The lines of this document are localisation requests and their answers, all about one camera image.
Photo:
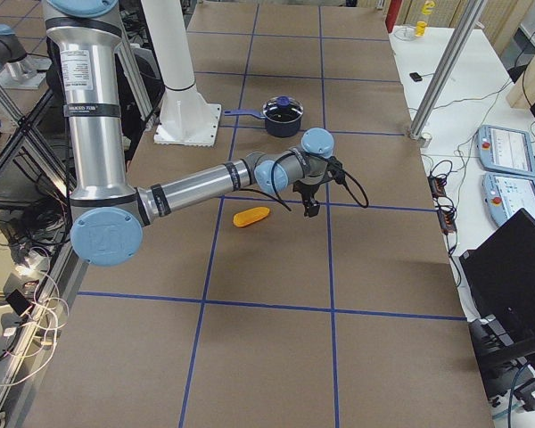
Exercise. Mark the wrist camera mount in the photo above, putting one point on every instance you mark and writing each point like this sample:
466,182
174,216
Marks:
334,171

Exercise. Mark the small black device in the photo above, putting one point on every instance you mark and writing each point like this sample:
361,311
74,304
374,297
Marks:
415,76

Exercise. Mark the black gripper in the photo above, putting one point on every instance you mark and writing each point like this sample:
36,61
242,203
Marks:
307,190

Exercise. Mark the lower teach pendant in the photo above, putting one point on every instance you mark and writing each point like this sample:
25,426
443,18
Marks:
506,194

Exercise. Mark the yellow plastic corn cob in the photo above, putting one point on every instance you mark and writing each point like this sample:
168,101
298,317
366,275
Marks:
250,216

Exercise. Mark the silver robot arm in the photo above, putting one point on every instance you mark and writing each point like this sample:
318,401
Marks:
109,214

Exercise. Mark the black laptop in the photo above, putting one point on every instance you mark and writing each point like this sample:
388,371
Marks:
501,274

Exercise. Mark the upper teach pendant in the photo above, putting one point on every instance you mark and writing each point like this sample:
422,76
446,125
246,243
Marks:
505,150

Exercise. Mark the white camera mast base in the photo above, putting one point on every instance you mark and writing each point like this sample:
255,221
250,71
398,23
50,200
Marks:
185,116

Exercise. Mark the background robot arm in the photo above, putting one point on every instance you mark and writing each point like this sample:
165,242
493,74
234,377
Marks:
18,69

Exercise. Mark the aluminium frame post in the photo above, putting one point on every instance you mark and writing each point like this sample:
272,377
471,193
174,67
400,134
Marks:
461,33

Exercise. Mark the orange black usb hub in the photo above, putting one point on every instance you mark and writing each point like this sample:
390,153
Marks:
445,207

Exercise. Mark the teach pendant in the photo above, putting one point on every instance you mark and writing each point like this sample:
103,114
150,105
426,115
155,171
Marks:
505,150
506,194

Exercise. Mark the dark blue saucepan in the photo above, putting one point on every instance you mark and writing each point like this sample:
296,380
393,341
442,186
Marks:
274,129

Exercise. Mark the yellow spring toy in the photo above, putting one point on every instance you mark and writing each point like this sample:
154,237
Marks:
420,28

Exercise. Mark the glass pot lid blue knob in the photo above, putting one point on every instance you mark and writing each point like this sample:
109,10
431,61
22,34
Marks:
282,109

